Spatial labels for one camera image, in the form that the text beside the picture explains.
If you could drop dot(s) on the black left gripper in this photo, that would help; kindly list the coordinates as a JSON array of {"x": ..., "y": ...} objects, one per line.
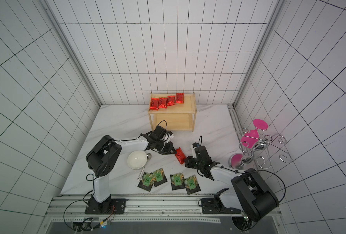
[{"x": 170, "y": 147}]

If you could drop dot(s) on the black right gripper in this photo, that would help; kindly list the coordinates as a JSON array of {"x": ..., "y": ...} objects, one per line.
[{"x": 197, "y": 159}]

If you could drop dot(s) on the red tea bag five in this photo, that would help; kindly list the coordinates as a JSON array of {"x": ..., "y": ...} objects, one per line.
[{"x": 180, "y": 156}]

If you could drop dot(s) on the green tea bag three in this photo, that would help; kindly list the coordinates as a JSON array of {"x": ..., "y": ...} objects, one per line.
[{"x": 177, "y": 181}]

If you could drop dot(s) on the green tea bag two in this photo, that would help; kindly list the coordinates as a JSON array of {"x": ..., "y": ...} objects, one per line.
[{"x": 159, "y": 177}]

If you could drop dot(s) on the green tea bag one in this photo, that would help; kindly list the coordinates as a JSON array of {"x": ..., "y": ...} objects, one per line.
[{"x": 147, "y": 181}]

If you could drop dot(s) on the red tea bag one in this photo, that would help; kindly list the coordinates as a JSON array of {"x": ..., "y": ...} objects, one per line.
[{"x": 154, "y": 104}]

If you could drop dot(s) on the red tea bag two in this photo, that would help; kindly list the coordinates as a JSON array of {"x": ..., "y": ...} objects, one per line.
[{"x": 162, "y": 104}]

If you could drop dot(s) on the red tea bag three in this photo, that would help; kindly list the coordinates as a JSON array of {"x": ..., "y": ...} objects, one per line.
[{"x": 171, "y": 100}]

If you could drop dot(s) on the red tea bag four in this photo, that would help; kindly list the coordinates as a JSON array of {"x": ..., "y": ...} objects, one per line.
[{"x": 179, "y": 98}]

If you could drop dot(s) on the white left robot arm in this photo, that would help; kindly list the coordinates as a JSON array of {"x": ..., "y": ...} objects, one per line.
[{"x": 104, "y": 155}]

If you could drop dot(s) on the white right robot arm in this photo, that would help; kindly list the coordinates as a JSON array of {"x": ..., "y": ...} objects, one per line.
[{"x": 246, "y": 192}]

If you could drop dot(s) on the green tea bag four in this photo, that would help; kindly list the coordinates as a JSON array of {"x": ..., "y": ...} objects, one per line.
[{"x": 191, "y": 185}]

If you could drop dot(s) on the wooden two-tier shelf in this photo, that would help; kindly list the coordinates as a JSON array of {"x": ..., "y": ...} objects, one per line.
[{"x": 179, "y": 117}]

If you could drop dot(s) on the metal spoon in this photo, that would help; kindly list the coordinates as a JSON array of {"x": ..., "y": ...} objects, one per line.
[{"x": 148, "y": 158}]

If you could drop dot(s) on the white bowl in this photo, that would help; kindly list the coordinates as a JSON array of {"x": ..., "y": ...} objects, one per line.
[{"x": 137, "y": 160}]

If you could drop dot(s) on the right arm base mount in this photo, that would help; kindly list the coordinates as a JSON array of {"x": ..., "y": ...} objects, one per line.
[{"x": 215, "y": 206}]

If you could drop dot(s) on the chrome wire cup rack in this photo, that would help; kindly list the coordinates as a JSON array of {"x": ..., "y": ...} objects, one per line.
[{"x": 263, "y": 157}]

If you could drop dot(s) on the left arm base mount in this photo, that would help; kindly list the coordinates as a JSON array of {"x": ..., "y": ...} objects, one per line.
[{"x": 109, "y": 206}]

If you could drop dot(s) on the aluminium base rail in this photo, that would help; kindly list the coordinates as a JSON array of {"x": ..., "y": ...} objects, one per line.
[{"x": 71, "y": 210}]

